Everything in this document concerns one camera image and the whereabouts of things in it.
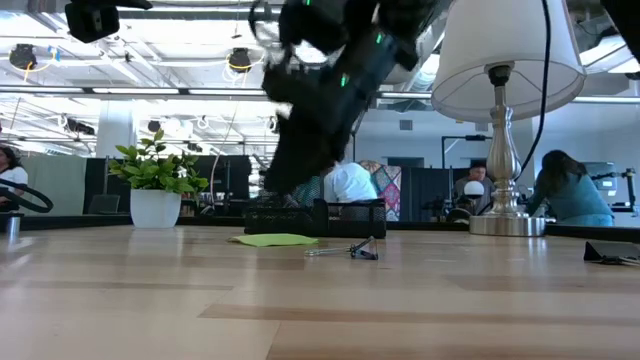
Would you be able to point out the green potted plant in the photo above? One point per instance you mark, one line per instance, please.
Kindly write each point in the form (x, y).
(155, 210)

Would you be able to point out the black ceiling device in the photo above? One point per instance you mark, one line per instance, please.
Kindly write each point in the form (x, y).
(240, 59)
(22, 56)

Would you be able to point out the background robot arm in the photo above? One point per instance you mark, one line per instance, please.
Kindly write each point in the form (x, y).
(631, 192)

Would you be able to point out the silver metal cylinder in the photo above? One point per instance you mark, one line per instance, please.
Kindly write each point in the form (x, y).
(13, 227)

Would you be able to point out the white shade table lamp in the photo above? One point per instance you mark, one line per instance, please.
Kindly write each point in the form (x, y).
(500, 30)

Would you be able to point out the green sticky note pad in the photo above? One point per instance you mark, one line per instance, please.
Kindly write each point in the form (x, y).
(272, 240)

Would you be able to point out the colourful patterned panel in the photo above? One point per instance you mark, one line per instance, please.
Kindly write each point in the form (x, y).
(390, 190)

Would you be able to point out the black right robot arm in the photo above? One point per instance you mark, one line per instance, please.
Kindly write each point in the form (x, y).
(627, 20)

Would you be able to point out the ceiling strip light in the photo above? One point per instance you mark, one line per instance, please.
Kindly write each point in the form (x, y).
(135, 91)

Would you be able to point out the white globe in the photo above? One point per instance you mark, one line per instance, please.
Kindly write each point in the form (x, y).
(473, 188)

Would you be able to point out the black aluminium table frame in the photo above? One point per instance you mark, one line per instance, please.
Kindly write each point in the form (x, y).
(75, 221)

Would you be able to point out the black mesh desk organizer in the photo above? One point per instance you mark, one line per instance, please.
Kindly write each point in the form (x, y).
(320, 220)

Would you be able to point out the dark office partition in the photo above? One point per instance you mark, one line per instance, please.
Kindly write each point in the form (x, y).
(235, 172)

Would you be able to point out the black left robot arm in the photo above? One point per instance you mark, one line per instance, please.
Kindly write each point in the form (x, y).
(92, 22)

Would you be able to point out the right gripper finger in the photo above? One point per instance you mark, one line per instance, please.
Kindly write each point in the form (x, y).
(335, 140)
(295, 160)

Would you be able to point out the black binder clip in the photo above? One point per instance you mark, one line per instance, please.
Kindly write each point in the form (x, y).
(610, 251)
(365, 255)

